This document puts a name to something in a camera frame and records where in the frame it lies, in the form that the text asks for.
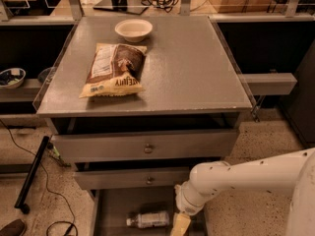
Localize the grey side shelf beam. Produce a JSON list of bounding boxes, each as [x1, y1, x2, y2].
[[239, 73, 297, 95]]

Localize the middle grey drawer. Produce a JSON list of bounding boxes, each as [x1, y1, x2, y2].
[[74, 165, 193, 190]]

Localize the white paper bowl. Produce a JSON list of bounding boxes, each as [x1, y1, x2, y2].
[[115, 19, 153, 43]]

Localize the top grey drawer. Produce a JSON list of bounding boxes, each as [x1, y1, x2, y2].
[[52, 129, 238, 162]]

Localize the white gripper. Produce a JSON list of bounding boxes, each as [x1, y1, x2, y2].
[[170, 181, 207, 236]]

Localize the grey drawer cabinet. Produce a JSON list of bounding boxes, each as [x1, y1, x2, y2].
[[32, 15, 257, 236]]

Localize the dark shoe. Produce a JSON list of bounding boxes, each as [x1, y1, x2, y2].
[[0, 219, 27, 236]]

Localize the clear plastic water bottle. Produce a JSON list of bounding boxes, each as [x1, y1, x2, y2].
[[126, 210, 169, 229]]

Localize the bottom open grey drawer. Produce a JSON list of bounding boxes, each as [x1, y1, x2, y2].
[[89, 184, 213, 236]]

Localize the black bar on floor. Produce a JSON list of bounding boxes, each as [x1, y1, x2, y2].
[[14, 136, 49, 214]]

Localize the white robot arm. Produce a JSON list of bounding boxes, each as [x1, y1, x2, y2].
[[170, 148, 315, 236]]

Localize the dark bowl on shelf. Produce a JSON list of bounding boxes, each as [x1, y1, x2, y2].
[[37, 67, 56, 84]]

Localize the brown yellow chip bag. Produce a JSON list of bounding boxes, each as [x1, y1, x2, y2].
[[80, 43, 147, 98]]

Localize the black floor cable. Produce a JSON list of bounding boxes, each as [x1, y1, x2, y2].
[[0, 119, 79, 236]]

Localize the black monitor stand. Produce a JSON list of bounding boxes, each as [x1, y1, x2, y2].
[[93, 0, 149, 15]]

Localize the white bowl with items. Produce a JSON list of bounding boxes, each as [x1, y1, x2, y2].
[[0, 68, 26, 89]]

